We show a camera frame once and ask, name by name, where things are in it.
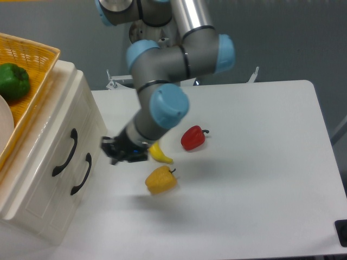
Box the red bell pepper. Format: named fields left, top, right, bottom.
left=181, top=125, right=209, bottom=151

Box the black device at table edge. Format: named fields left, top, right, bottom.
left=335, top=219, right=347, bottom=248

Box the white metal base frame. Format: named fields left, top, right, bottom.
left=106, top=66, right=259, bottom=90

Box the yellow woven basket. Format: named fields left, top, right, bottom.
left=1, top=33, right=61, bottom=167

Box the yellow bell pepper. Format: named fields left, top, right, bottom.
left=145, top=166, right=177, bottom=194

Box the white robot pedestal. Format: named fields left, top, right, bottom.
left=128, top=20, right=178, bottom=48

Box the white drawer cabinet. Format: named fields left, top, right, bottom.
left=1, top=61, right=107, bottom=245

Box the white top drawer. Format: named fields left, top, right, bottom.
left=1, top=70, right=107, bottom=219

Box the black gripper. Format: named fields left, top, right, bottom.
left=100, top=127, right=150, bottom=165

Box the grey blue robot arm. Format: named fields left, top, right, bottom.
left=95, top=1, right=235, bottom=165

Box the white plate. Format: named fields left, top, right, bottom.
left=0, top=96, right=14, bottom=153

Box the green bell pepper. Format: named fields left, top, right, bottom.
left=1, top=63, right=30, bottom=101

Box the yellow banana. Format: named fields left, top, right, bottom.
left=148, top=141, right=174, bottom=164

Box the black lower drawer handle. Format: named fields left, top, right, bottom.
left=70, top=153, right=92, bottom=196

